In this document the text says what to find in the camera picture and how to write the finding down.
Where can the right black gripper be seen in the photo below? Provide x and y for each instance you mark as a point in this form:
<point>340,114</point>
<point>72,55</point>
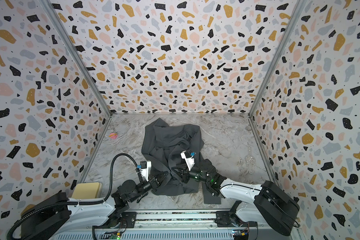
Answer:
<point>183,173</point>

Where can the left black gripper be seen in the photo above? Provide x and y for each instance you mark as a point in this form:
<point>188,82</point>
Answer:
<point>154,183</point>

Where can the dark grey jacket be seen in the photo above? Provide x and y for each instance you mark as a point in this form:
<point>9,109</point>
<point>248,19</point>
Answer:
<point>163,145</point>

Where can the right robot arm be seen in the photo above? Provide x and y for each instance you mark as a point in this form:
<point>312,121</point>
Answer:
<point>261,203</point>

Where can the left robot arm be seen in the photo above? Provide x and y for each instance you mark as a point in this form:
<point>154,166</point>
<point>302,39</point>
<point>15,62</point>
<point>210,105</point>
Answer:
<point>60,213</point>

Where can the pink sticker on table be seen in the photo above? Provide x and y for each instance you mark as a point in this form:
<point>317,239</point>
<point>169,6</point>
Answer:
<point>113,136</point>

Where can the beige foam pad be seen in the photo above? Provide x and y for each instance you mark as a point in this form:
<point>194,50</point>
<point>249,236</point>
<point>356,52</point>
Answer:
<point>85,191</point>

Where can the clear plastic object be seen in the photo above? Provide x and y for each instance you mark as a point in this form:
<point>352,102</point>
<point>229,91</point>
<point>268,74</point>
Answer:
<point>250,160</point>

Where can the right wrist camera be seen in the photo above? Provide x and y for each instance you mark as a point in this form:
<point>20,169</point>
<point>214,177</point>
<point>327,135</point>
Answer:
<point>189,158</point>

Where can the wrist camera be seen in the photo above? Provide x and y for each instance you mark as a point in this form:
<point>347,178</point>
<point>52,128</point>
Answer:
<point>189,158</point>
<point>143,171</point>

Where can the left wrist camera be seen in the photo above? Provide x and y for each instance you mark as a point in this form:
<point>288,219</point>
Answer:
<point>143,171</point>

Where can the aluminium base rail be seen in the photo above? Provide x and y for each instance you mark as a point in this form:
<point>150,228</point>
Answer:
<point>177,225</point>

